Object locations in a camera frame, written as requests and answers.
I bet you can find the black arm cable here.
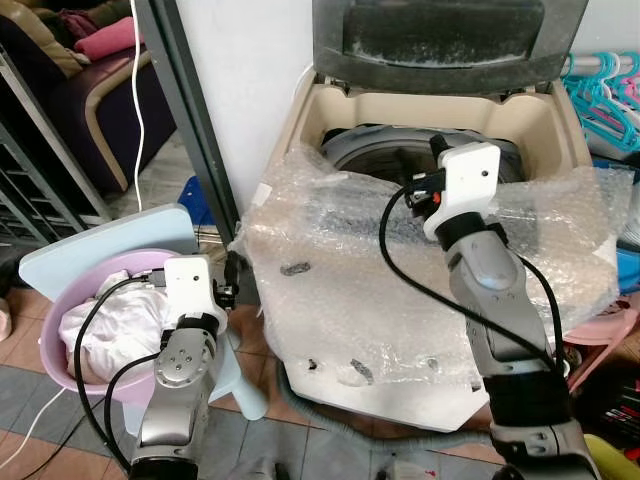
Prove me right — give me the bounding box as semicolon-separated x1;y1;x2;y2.
72;274;171;473
378;178;569;375

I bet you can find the cyan plastic clothes hanger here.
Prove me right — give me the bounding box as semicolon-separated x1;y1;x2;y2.
560;52;640;156

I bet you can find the clear bubble wrap sheet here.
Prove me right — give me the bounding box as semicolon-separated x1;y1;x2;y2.
230;140;639;389

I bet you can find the grey washing machine lid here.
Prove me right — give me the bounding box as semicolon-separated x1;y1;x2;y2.
312;0;590;98

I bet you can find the dark purple armchair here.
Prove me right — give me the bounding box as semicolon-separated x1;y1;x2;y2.
0;0;178;198

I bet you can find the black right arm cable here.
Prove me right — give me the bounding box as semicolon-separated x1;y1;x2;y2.
378;178;569;375

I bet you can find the dark grey door frame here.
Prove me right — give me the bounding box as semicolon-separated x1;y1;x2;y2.
134;0;243;247

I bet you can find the yellow plastic container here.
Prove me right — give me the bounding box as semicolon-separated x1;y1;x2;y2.
583;434;640;480

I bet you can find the white clothes pile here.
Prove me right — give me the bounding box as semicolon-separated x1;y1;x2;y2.
58;268;173;387

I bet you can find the white hanging cable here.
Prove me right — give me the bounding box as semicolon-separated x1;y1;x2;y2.
129;0;147;213

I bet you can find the pink plastic clothes hanger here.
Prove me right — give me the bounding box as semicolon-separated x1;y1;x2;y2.
612;52;640;113

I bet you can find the light blue plastic stool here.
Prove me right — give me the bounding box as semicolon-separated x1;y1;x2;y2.
17;203;271;423

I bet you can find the pink plastic basin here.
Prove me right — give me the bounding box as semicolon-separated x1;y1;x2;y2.
44;248;243;405

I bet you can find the white floor cable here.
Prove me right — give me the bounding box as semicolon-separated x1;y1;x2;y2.
0;384;67;443

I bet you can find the beige top-load washing machine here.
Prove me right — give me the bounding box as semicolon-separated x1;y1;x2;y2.
258;72;603;433

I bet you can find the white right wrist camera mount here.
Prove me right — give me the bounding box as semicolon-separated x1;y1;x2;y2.
422;142;502;243

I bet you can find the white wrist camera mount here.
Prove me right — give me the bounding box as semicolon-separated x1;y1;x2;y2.
162;254;217;327
422;142;502;243

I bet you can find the pink folded cloth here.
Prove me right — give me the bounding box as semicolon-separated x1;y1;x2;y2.
74;15;142;63

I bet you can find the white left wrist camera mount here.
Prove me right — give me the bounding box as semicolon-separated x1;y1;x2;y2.
162;254;217;327

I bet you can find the black and red toolbox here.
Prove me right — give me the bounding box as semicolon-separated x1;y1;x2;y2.
572;368;640;453

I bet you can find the grey metal rack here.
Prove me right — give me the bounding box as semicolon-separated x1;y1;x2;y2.
0;48;113;253

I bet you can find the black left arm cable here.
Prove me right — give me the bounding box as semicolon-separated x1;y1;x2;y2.
72;274;171;473

